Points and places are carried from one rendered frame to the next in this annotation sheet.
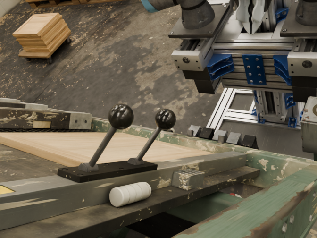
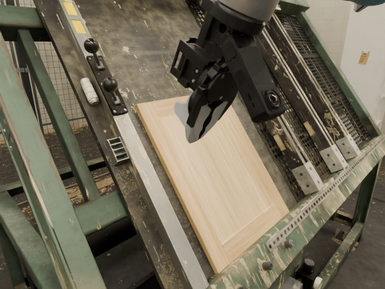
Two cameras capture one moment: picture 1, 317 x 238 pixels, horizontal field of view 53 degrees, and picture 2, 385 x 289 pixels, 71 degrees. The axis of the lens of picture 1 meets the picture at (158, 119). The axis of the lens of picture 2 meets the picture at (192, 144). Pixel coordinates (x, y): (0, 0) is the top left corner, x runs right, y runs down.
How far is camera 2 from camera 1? 97 cm
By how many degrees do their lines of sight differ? 74
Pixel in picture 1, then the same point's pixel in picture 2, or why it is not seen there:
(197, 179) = (111, 153)
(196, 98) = not seen: outside the picture
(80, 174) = (91, 59)
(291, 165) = not seen: outside the picture
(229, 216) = (8, 70)
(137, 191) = (86, 90)
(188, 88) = not seen: outside the picture
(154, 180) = (109, 118)
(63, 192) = (81, 52)
